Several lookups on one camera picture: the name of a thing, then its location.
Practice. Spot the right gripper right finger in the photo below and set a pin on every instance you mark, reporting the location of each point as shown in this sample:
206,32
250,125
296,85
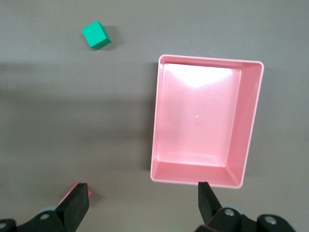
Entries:
212,217

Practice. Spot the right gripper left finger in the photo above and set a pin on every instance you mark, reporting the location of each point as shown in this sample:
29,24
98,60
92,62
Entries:
72,210

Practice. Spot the pink foam cube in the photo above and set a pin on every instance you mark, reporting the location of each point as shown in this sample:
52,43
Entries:
69,193

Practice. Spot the brown table mat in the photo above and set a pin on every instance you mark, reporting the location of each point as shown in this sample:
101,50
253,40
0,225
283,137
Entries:
72,120

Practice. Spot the pink plastic bin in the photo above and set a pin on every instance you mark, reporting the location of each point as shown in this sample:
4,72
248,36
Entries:
198,120

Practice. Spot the green foam cube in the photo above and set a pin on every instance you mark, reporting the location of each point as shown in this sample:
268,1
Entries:
95,35

